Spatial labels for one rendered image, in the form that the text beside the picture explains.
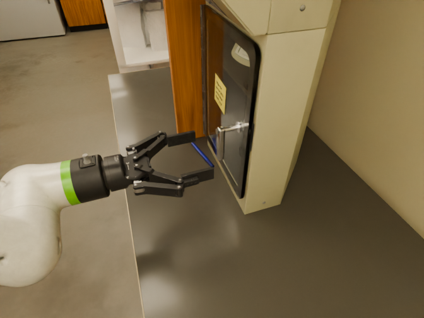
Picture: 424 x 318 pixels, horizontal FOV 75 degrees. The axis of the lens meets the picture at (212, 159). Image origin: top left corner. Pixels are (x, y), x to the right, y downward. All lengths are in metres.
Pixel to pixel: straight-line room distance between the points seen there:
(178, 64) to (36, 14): 4.75
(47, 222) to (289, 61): 0.50
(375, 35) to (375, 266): 0.59
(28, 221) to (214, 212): 0.44
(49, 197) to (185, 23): 0.54
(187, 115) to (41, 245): 0.60
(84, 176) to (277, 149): 0.41
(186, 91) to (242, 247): 0.50
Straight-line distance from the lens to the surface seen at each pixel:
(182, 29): 0.83
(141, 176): 0.59
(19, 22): 5.60
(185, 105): 0.92
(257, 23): 0.47
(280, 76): 0.53
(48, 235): 0.54
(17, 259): 0.53
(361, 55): 0.95
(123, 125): 1.12
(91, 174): 0.58
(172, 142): 0.67
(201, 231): 0.74
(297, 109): 0.60
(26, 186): 0.60
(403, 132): 0.88
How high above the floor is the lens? 1.56
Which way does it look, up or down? 42 degrees down
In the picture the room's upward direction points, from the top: straight up
